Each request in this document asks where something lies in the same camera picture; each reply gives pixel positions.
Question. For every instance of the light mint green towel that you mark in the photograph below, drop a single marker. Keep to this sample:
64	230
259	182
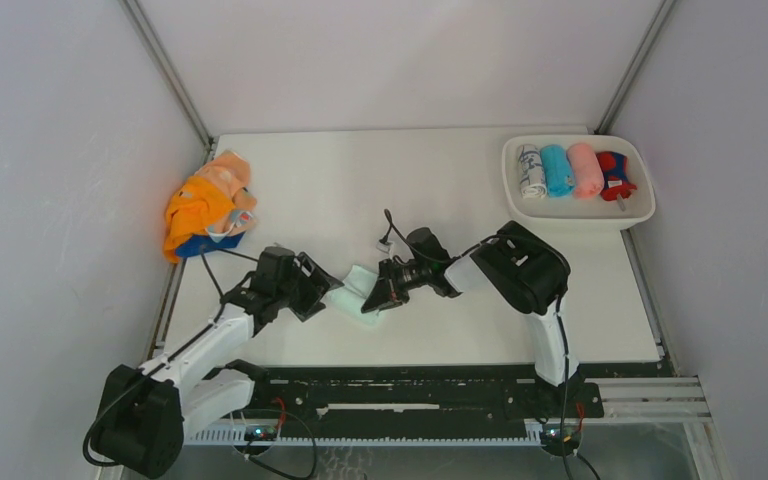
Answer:
350	297

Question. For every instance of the white slotted cable duct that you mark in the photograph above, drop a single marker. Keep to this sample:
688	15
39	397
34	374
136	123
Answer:
524	434

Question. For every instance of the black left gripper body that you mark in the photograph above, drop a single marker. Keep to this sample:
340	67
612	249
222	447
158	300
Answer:
284	294

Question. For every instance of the orange towel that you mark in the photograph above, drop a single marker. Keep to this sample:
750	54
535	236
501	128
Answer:
197	205

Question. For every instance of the pink rolled towel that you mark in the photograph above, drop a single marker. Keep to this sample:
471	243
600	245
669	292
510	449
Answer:
587	173

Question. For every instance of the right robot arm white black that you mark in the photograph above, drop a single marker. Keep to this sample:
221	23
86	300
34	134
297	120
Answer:
528	273

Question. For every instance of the right corner aluminium post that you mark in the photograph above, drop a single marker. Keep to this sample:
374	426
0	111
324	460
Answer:
644	50

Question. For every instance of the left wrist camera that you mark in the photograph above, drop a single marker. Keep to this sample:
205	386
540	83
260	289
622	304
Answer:
274	267

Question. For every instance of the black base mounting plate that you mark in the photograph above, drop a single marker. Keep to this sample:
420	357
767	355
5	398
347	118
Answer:
379	374

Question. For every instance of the red blue rolled towel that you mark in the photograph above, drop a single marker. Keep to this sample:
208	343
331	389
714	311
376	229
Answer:
616	182

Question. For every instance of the white patterned rolled towel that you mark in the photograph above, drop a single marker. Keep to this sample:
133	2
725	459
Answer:
532	179

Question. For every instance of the white plastic basket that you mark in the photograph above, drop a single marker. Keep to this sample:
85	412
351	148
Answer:
569	213

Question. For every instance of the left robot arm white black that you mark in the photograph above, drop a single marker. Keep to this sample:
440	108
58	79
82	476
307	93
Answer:
146	413

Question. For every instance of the aluminium frame rail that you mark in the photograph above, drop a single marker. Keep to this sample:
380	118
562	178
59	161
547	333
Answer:
649	397

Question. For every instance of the cyan rolled towel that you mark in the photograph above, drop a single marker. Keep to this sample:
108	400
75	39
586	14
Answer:
560	180

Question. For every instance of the peach patterned towel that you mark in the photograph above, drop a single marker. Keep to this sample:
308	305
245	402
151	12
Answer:
230	173

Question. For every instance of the left corner aluminium post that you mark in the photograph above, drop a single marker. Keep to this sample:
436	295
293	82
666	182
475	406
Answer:
153	45

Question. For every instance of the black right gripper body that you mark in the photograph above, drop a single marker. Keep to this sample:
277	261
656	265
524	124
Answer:
407	276

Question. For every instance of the corner aluminium post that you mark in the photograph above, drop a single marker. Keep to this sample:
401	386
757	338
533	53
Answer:
153	45
644	50

